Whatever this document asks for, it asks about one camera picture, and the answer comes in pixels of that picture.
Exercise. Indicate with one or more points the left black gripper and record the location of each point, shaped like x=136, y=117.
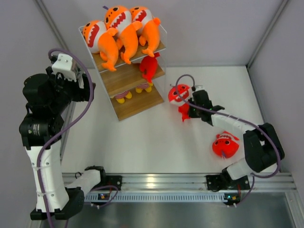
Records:
x=81, y=95

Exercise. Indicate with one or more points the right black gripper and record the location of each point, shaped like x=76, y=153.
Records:
x=191, y=113

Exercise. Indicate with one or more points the red shark plush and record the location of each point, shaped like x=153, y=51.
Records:
x=148, y=67
x=225, y=145
x=177, y=95

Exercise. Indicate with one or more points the red shark plush front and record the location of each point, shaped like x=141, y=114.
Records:
x=225, y=145

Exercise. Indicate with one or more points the large orange shark plush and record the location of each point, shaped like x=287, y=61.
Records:
x=120, y=18

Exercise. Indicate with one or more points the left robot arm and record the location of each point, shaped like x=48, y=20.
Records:
x=41, y=130

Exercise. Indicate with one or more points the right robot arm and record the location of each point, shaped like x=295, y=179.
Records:
x=262, y=147

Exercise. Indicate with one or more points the striped yellow-footed plush left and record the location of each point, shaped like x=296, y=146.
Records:
x=120, y=98

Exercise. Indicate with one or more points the striped yellow-footed plush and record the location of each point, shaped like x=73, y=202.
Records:
x=120, y=98
x=145, y=86

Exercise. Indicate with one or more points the striped yellow-footed plush right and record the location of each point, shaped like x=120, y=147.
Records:
x=145, y=86

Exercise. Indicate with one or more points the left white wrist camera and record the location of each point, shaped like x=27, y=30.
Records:
x=65, y=65

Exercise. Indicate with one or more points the white wire wooden shelf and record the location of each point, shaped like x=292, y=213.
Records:
x=128, y=77

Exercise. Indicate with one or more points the aluminium mounting rail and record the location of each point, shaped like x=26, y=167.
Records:
x=197, y=181

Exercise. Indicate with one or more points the white slotted cable duct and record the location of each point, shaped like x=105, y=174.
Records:
x=156, y=197

